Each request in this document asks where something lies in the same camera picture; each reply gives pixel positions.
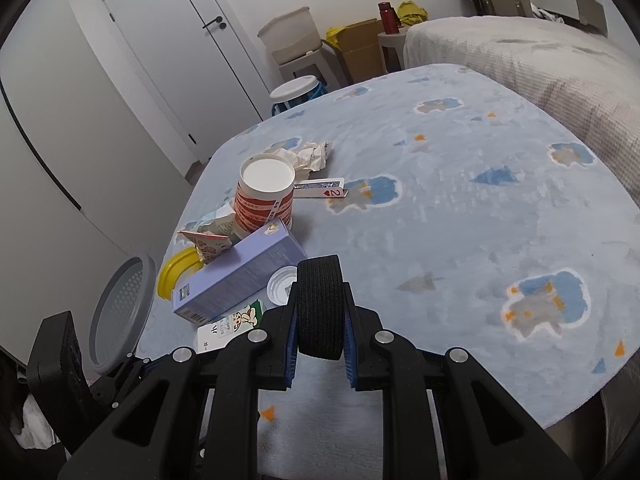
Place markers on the white wardrobe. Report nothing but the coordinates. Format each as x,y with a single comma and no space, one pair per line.
83,185

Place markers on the white round plastic lid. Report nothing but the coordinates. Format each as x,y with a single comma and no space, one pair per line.
279,285

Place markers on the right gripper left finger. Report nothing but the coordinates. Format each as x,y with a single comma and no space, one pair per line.
195,415

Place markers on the purple Zootopia toothpaste box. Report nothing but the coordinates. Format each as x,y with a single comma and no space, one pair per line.
237,274

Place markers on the white door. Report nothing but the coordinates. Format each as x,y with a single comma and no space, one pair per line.
187,67

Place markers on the grey plastic stool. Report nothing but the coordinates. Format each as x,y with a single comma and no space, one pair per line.
323,63

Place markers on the grey perforated trash basket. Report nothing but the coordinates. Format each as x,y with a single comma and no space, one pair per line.
121,313

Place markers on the yellow plastic lid frame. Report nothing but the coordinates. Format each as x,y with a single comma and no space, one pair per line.
181,265

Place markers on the crumpled white paper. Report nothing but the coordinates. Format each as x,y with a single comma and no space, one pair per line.
306,160

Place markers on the yellow bag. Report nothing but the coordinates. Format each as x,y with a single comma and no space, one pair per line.
409,14

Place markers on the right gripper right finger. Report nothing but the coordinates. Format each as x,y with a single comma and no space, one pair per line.
444,415

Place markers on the translucent storage bin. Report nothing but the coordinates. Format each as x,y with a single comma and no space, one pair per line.
290,36

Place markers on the white desk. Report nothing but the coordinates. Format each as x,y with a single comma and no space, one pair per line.
586,13

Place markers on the playing card box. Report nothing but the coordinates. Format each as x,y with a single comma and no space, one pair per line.
320,188

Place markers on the black rubber toy wheel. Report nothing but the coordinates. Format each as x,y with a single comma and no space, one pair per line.
320,307

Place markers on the red snack wrapper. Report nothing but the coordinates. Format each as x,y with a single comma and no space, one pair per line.
208,245

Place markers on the grey side stool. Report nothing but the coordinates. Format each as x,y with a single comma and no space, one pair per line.
392,50

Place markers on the red white paper cup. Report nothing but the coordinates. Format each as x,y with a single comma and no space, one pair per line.
264,192

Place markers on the black door handle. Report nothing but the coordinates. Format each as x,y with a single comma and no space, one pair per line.
218,21

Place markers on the light blue snack bag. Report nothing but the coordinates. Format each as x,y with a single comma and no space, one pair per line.
219,222

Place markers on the brown cardboard box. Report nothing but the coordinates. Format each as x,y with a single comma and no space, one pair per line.
358,50

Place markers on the beige bed cover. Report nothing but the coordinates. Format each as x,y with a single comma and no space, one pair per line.
582,80

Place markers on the white blue round stool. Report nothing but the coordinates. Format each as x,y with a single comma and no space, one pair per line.
295,92

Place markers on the red water bottle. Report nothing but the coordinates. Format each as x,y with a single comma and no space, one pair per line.
391,22

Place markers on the green white milk carton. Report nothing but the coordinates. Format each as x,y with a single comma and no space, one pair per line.
216,335

